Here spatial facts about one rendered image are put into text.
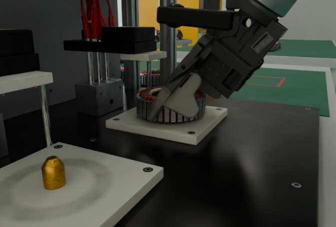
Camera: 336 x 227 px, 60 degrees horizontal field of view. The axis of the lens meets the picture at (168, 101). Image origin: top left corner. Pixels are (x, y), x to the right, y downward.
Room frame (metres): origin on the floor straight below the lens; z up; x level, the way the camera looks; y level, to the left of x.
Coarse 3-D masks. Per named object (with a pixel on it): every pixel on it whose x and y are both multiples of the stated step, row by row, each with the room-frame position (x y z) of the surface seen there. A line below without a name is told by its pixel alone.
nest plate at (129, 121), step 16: (128, 112) 0.46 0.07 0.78; (208, 112) 0.46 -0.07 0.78; (224, 112) 0.47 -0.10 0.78; (112, 128) 0.42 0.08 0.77; (128, 128) 0.40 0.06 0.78; (144, 128) 0.39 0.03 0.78; (160, 128) 0.39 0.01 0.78; (176, 128) 0.39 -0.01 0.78; (192, 128) 0.39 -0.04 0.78; (208, 128) 0.40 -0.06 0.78
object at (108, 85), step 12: (84, 84) 0.49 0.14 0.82; (96, 84) 0.49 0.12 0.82; (108, 84) 0.51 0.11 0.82; (120, 84) 0.54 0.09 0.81; (84, 96) 0.49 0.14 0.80; (96, 96) 0.48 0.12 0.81; (108, 96) 0.50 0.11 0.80; (120, 96) 0.54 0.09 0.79; (84, 108) 0.49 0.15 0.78; (96, 108) 0.48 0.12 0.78; (108, 108) 0.50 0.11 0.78
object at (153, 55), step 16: (112, 32) 0.47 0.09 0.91; (128, 32) 0.45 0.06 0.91; (144, 32) 0.48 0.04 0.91; (64, 48) 0.51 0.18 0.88; (80, 48) 0.49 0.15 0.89; (96, 48) 0.48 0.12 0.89; (112, 48) 0.46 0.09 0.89; (128, 48) 0.45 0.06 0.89; (144, 48) 0.47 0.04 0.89; (96, 64) 0.52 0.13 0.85; (96, 80) 0.52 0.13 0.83
